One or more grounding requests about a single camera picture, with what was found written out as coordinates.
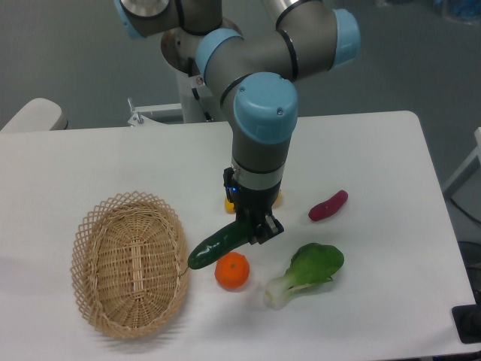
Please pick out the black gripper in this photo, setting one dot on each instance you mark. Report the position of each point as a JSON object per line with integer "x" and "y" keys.
{"x": 254, "y": 207}

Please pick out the green cucumber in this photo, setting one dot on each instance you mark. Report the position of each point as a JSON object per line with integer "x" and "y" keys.
{"x": 219, "y": 244}

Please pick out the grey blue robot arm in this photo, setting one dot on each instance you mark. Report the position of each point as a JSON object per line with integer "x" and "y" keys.
{"x": 252, "y": 81}

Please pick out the woven wicker basket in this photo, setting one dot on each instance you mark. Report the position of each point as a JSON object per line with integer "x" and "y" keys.
{"x": 129, "y": 265}

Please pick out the yellow mango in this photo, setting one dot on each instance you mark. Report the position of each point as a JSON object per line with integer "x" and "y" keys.
{"x": 229, "y": 206}

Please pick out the green bok choy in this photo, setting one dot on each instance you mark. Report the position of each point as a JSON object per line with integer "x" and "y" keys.
{"x": 311, "y": 265}

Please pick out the orange tangerine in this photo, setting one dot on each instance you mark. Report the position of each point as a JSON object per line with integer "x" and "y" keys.
{"x": 232, "y": 271}

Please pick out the purple sweet potato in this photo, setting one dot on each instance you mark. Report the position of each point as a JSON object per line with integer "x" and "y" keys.
{"x": 329, "y": 207}

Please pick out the black device at table edge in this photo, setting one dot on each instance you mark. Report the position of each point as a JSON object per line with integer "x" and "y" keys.
{"x": 467, "y": 323}

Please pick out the white chair armrest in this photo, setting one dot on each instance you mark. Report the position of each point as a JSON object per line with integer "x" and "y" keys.
{"x": 38, "y": 115}

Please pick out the white furniture frame right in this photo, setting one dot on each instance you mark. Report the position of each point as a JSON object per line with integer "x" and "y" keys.
{"x": 466, "y": 169}

